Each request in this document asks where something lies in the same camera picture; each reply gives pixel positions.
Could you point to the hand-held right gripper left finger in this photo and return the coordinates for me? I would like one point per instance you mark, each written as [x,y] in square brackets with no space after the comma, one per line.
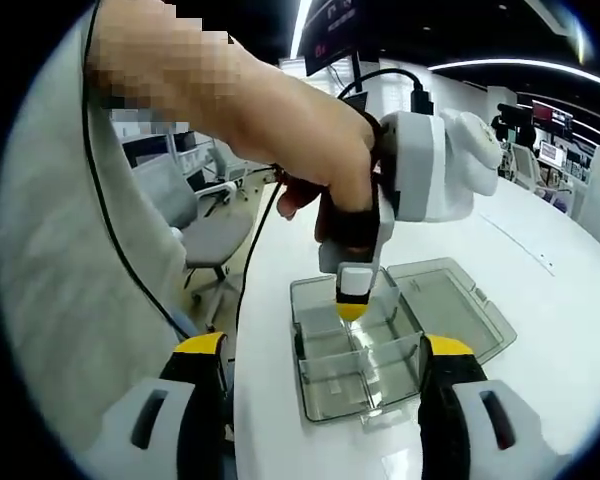
[195,415]

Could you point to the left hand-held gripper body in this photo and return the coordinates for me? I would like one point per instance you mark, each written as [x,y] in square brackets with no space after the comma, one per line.
[430,165]

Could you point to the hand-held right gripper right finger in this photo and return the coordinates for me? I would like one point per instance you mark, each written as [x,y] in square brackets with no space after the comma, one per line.
[445,415]

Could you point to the clear plastic divider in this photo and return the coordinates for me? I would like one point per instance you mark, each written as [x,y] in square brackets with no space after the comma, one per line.
[357,332]
[330,370]
[395,352]
[397,462]

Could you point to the grey transparent guide fixture box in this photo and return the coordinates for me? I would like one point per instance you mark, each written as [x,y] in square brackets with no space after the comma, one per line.
[455,300]

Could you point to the person's left hand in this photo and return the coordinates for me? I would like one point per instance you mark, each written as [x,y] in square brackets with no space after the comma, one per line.
[340,150]

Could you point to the person's blue jeans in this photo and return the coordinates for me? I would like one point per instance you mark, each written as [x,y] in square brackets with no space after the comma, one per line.
[185,322]

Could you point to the ceiling light strip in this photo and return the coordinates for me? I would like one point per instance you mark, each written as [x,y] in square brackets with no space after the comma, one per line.
[505,62]
[300,30]

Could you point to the grey office chair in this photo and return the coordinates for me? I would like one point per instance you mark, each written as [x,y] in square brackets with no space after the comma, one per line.
[215,240]

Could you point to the hanging black screen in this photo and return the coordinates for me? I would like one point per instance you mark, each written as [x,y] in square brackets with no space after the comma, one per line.
[330,35]

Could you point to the white office chair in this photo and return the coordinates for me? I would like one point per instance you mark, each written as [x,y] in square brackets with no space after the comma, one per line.
[220,175]

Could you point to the square ceiling panel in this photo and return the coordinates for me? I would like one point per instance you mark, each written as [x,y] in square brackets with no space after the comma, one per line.
[560,15]

